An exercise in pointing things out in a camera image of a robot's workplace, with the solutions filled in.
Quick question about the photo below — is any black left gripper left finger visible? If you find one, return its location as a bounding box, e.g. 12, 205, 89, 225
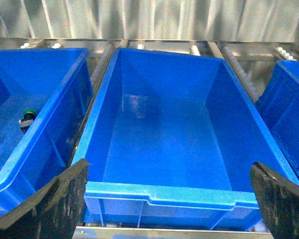
0, 159, 90, 239

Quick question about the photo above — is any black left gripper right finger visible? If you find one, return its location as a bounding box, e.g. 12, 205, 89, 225
250, 161, 299, 239

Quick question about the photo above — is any blue parts bin with buttons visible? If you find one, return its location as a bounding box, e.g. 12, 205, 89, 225
0, 48, 93, 217

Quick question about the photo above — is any green push button far right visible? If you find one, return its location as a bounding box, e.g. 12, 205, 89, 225
18, 108, 37, 133

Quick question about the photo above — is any far blue bin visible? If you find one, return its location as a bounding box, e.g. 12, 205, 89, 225
256, 60, 299, 178

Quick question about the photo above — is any empty blue bin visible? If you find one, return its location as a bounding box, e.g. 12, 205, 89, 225
74, 48, 299, 231

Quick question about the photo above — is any metal roller rack frame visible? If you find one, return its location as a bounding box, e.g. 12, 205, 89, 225
0, 37, 299, 239

